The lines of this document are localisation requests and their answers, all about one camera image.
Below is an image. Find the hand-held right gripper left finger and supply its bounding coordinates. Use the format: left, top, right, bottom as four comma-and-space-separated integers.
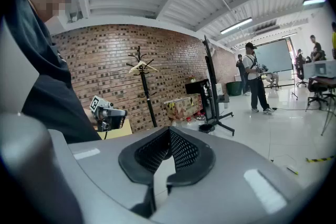
67, 125, 170, 219

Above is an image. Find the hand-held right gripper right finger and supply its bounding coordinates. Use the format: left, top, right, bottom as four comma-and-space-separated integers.
151, 125, 303, 224

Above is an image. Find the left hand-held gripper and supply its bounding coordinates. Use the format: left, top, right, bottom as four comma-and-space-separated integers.
89, 95, 129, 132

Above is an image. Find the black coat rack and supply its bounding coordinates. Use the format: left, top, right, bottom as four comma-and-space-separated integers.
125, 46, 159, 128

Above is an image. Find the wooden hanger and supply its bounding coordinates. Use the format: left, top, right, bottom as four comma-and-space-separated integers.
128, 60, 159, 74
132, 60, 159, 73

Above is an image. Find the person's left forearm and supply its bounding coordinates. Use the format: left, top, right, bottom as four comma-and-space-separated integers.
83, 108, 96, 124

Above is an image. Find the yellow board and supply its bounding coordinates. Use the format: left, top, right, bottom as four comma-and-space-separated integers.
97, 119, 133, 140

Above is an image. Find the black round basket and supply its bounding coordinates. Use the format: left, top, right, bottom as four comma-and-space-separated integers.
198, 123, 214, 134

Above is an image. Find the printed cardboard box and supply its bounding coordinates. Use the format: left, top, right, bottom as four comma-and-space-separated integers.
164, 93, 203, 121

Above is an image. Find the person's dark shirt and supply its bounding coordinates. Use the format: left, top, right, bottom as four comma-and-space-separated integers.
4, 0, 102, 144

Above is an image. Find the yellow black striped tape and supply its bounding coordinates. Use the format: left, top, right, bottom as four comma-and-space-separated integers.
305, 155, 336, 164

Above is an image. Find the green bin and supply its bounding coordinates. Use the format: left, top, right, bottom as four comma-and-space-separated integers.
226, 81, 243, 97

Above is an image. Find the black display on wheeled stand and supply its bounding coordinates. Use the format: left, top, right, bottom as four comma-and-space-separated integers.
201, 35, 236, 137

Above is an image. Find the black office chair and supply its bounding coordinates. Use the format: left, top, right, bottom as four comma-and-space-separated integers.
295, 56, 309, 88
306, 81, 336, 111

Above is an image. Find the white projection screen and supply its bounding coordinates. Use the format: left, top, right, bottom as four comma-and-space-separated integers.
253, 38, 295, 74

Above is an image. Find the grey box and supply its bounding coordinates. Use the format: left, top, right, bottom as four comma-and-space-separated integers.
302, 59, 336, 79

